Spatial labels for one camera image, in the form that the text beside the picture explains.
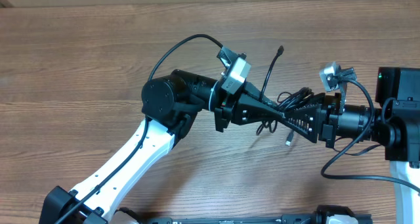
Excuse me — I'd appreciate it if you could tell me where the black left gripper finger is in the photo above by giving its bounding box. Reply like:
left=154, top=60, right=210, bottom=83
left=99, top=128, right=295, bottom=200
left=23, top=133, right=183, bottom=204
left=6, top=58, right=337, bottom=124
left=243, top=81, right=277, bottom=108
left=231, top=94, right=284, bottom=125

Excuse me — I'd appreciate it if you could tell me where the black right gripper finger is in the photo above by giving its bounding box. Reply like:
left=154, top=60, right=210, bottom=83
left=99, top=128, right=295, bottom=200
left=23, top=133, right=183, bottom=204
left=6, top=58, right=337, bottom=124
left=285, top=92, right=326, bottom=112
left=282, top=104, right=324, bottom=143

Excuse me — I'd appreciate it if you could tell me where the black cable silver plug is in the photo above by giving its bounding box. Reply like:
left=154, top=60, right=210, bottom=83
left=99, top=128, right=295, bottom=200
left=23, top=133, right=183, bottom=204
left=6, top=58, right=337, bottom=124
left=255, top=120, right=278, bottom=136

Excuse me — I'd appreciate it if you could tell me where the black USB cable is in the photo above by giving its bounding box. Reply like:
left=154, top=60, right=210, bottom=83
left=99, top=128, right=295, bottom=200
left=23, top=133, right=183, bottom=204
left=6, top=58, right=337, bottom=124
left=257, top=45, right=314, bottom=147

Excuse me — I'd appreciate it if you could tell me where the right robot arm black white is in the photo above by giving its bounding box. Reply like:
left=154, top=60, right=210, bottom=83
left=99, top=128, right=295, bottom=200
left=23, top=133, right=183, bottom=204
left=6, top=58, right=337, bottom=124
left=282, top=63, right=419, bottom=223

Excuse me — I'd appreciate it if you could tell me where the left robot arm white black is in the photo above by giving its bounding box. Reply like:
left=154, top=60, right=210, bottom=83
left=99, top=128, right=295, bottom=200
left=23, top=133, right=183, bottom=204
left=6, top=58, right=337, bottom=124
left=39, top=70, right=276, bottom=223

